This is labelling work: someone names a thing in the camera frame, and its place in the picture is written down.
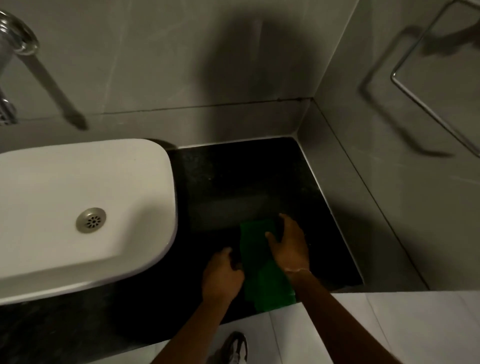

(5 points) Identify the person's right hand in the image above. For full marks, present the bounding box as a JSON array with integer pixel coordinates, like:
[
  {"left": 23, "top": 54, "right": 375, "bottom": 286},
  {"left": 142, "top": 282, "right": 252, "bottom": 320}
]
[{"left": 264, "top": 212, "right": 311, "bottom": 278}]

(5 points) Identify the person's left hand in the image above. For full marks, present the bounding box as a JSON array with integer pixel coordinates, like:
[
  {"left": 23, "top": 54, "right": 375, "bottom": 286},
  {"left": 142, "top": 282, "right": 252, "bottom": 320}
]
[{"left": 201, "top": 246, "right": 246, "bottom": 305}]

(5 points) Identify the green cleaning cloth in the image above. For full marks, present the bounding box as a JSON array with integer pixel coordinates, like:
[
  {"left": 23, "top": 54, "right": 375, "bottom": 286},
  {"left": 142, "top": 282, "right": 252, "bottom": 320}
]
[{"left": 239, "top": 217, "right": 297, "bottom": 313}]

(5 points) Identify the person's right forearm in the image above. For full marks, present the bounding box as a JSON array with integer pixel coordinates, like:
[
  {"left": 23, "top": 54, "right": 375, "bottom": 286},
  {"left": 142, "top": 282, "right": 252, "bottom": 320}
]
[{"left": 286, "top": 269, "right": 404, "bottom": 364}]

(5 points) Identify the person's left forearm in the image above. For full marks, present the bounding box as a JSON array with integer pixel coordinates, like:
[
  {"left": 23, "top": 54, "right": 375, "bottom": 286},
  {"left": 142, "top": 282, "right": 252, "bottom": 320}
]
[{"left": 149, "top": 298, "right": 235, "bottom": 364}]

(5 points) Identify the round metal sink drain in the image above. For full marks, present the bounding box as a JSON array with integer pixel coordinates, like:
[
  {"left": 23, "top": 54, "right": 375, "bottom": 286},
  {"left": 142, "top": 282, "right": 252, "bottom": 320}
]
[{"left": 75, "top": 207, "right": 107, "bottom": 234}]

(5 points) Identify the white ceramic sink basin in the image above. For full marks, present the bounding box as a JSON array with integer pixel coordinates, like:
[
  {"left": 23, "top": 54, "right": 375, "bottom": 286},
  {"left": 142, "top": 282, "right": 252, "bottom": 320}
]
[{"left": 0, "top": 138, "right": 178, "bottom": 307}]

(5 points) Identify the grey white sneaker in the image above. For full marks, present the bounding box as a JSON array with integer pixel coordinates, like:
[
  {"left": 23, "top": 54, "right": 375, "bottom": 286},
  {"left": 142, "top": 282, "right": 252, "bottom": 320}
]
[{"left": 217, "top": 331, "right": 249, "bottom": 364}]

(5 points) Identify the chrome towel ring holder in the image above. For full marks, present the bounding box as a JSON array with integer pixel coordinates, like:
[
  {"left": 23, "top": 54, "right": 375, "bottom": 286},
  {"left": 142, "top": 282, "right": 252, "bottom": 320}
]
[{"left": 390, "top": 0, "right": 480, "bottom": 158}]

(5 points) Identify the chrome wall faucet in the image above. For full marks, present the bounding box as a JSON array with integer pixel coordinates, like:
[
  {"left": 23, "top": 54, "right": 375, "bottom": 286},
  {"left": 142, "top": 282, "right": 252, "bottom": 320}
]
[{"left": 0, "top": 9, "right": 40, "bottom": 127}]

